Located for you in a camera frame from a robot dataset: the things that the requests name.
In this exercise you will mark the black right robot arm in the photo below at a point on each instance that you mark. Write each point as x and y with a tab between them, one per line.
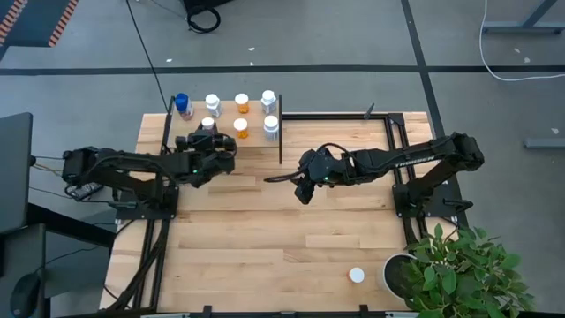
419	159

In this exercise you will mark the white bottle blue-edged label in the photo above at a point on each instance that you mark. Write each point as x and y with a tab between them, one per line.
271	122
268	96

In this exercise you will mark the green plant in white pot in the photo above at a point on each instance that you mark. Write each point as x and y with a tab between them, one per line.
463	274

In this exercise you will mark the dark mat orange stripes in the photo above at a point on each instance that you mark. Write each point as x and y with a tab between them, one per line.
35	22

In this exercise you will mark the grey metal stand base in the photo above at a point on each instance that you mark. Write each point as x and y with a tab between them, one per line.
521	28

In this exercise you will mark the black monitor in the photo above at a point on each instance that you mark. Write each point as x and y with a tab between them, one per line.
15	176

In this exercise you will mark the grey metal bar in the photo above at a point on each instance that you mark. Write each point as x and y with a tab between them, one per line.
545	143

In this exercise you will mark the black side desk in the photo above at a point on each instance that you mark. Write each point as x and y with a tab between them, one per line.
22	256

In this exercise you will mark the orange vial with few pills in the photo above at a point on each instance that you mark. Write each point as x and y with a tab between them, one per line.
240	124

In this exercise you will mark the black aluminium table frame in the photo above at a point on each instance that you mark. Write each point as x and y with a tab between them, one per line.
335	116

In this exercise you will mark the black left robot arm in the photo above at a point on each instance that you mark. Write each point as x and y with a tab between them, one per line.
132	161

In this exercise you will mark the black box on floor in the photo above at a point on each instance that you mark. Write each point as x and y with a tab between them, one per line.
203	2

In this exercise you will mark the small grey black device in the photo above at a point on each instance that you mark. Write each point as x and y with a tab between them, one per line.
81	191

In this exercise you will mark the blue-capped clear bottle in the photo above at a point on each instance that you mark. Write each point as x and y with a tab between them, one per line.
181	101

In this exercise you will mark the black computer mouse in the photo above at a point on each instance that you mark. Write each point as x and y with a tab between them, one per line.
24	296

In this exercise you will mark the white-capped medicine bottle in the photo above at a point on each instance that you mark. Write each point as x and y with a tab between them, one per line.
356	274

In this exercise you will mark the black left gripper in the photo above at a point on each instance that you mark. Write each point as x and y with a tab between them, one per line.
207	163

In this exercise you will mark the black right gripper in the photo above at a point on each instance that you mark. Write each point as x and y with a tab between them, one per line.
326	168

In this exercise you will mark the orange vial of capsules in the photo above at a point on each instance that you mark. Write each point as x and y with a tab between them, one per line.
241	98

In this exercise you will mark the white aspirin bottle yellow label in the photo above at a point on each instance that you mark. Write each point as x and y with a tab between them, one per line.
212	100

